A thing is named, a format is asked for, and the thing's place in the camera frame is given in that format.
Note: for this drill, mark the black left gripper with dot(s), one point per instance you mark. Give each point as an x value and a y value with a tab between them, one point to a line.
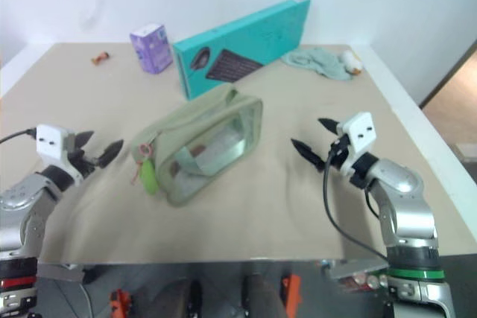
82	161

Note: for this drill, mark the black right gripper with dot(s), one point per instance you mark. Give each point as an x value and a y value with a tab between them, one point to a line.
338	154

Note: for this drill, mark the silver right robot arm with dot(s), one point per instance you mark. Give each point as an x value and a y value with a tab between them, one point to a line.
406	199

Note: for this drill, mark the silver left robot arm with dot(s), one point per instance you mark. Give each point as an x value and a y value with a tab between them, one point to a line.
22	199

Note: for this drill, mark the olive green toiletry pouch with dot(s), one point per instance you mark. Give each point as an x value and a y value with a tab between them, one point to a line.
194	128

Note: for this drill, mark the green oval zipper charm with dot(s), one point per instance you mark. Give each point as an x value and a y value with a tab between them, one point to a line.
149	178

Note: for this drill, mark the pale green cloth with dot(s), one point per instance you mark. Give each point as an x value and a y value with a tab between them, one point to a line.
320	63

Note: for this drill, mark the beige table cloth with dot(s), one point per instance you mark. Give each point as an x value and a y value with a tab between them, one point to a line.
112	228

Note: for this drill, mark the white plush toy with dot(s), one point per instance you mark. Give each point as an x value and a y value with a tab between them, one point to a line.
351	60

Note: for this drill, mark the small orange brown toy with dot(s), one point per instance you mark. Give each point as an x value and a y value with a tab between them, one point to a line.
100	57

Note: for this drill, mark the purple tissue pack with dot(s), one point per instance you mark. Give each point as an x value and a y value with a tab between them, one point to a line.
153	50

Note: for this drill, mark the teal keyboard box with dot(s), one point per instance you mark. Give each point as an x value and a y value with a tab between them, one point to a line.
253	35

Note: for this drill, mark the orange clamp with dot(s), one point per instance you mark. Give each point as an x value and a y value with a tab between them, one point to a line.
121	303
292	292

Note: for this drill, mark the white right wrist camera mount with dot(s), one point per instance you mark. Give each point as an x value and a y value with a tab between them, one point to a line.
359	128

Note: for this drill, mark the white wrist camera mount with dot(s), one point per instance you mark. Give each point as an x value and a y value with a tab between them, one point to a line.
48	139
359	128

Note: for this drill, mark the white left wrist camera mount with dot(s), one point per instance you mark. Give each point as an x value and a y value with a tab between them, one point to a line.
48	139

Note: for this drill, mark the grey metal bracket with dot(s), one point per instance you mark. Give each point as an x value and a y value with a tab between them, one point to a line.
354	269

